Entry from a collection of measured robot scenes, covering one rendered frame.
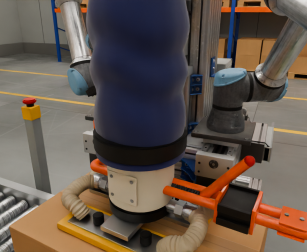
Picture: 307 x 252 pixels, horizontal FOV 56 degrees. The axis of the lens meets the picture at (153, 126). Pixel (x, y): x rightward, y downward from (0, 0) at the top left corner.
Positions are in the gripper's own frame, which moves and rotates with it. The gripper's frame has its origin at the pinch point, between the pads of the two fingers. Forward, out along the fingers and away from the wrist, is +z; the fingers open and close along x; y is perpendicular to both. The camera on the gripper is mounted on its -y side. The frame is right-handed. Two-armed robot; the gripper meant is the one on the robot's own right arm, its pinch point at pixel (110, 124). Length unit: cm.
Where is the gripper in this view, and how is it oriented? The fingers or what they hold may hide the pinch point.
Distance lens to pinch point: 110.9
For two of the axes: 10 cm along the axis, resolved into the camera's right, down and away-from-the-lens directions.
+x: 4.8, -3.1, 8.2
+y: 8.8, 1.7, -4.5
